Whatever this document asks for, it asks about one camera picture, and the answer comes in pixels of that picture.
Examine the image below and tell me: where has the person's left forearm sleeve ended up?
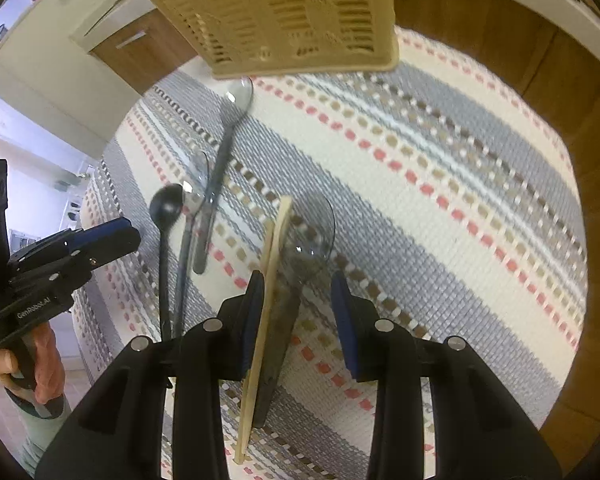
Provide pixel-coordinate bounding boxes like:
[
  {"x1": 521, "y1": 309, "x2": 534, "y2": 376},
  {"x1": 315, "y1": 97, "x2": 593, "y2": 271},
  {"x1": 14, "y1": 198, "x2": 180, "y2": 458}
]
[{"x1": 7, "y1": 391, "x2": 71, "y2": 478}]

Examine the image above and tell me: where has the wooden chopstick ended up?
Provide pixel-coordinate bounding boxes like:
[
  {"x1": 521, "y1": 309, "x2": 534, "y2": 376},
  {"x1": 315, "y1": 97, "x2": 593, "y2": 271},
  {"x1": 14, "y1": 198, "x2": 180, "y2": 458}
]
[{"x1": 234, "y1": 195, "x2": 292, "y2": 465}]

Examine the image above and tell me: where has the beige plastic utensil basket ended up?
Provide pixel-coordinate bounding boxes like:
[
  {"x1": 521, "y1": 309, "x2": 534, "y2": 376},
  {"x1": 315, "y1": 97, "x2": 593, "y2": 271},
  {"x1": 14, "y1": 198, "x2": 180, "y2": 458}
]
[{"x1": 150, "y1": 0, "x2": 399, "y2": 79}]

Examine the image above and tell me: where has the black ladle spoon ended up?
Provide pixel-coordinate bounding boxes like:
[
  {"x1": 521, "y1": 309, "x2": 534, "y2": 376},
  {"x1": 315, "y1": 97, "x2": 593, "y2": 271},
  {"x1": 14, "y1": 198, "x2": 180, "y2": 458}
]
[{"x1": 149, "y1": 183, "x2": 183, "y2": 341}]

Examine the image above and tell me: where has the person's left hand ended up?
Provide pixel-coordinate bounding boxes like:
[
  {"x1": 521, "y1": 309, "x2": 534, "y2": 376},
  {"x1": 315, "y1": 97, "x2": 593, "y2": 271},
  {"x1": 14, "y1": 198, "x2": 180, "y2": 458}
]
[{"x1": 0, "y1": 322, "x2": 66, "y2": 404}]

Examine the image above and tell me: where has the striped woven table mat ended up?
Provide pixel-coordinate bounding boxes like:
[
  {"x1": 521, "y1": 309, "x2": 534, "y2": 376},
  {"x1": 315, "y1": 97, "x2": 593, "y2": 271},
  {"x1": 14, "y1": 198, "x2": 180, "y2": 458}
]
[{"x1": 71, "y1": 30, "x2": 588, "y2": 479}]

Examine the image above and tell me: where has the clear grey spoon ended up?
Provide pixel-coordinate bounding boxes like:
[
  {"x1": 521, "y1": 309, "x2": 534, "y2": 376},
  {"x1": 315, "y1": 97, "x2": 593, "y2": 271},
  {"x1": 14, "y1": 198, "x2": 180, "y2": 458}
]
[
  {"x1": 252, "y1": 192, "x2": 336, "y2": 428},
  {"x1": 173, "y1": 150, "x2": 209, "y2": 338},
  {"x1": 193, "y1": 77, "x2": 253, "y2": 275}
]

